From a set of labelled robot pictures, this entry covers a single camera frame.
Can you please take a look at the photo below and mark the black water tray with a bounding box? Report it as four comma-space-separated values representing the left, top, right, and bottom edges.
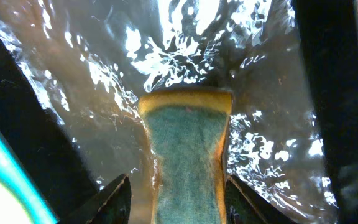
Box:
0, 0, 358, 223

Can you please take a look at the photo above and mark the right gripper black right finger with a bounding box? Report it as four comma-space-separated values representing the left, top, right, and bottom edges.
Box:
224, 175, 296, 224

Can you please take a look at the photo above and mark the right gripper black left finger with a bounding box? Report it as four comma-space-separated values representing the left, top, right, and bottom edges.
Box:
58, 174, 132, 224

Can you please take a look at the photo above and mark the blue plastic tray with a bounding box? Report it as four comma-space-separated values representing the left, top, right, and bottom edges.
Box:
0, 133, 58, 224

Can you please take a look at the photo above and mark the green yellow sponge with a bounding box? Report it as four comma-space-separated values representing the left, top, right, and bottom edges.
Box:
139, 89, 232, 223

